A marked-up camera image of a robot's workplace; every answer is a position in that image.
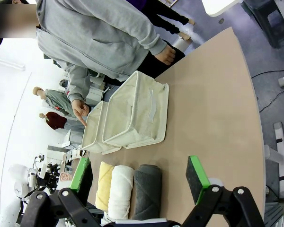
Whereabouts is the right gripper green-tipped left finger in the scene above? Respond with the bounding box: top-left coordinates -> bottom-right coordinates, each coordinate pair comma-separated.
20,157 -> 102,227

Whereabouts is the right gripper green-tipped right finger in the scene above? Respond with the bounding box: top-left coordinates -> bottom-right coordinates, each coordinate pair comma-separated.
182,155 -> 266,227

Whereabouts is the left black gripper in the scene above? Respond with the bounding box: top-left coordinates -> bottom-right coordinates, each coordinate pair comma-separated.
36,163 -> 62,190

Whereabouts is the pale yellow towel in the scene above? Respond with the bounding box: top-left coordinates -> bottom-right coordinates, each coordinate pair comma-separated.
94,161 -> 115,211

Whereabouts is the white towel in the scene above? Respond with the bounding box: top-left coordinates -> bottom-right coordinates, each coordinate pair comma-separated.
107,165 -> 134,220

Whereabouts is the dark grey towel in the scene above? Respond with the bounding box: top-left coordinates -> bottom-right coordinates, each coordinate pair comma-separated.
132,164 -> 163,221

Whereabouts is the person's right forearm grey sleeve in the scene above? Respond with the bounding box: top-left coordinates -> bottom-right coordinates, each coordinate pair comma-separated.
67,65 -> 91,105

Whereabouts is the person's left forearm grey sleeve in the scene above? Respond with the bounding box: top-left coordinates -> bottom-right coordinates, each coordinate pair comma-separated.
125,11 -> 168,55

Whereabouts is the person's right hand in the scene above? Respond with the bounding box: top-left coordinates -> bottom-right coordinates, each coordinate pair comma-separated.
71,99 -> 90,127

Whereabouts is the person's left hand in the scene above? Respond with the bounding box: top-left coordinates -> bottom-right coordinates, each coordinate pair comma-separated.
155,44 -> 177,66

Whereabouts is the pink rolled towel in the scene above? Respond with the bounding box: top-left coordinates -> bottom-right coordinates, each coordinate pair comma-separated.
59,172 -> 73,183

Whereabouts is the mannequin in dark red top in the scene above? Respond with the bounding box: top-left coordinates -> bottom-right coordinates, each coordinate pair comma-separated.
38,112 -> 68,131

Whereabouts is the mannequin in grey jacket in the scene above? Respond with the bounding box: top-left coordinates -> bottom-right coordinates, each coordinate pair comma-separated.
32,87 -> 74,118

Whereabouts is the cream fabric basket white tag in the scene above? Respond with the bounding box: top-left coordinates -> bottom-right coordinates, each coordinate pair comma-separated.
101,70 -> 170,150

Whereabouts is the person in grey hoodie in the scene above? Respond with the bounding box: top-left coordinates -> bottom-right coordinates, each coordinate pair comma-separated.
0,0 -> 186,105

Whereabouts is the figure in dark clothes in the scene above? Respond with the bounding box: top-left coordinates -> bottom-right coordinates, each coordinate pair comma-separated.
141,0 -> 196,40

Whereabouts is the black stool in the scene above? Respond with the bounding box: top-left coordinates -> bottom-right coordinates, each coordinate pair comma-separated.
249,0 -> 284,49

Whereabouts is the white side table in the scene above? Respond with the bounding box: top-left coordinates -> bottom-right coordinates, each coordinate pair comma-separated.
201,0 -> 244,17

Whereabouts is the aluminium frame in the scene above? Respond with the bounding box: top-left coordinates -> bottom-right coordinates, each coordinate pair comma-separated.
265,198 -> 284,227

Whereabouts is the white table leg frame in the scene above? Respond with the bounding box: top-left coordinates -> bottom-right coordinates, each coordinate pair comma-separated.
264,122 -> 284,201

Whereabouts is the black floor cable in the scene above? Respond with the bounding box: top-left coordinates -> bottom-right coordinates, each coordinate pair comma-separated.
250,67 -> 284,112

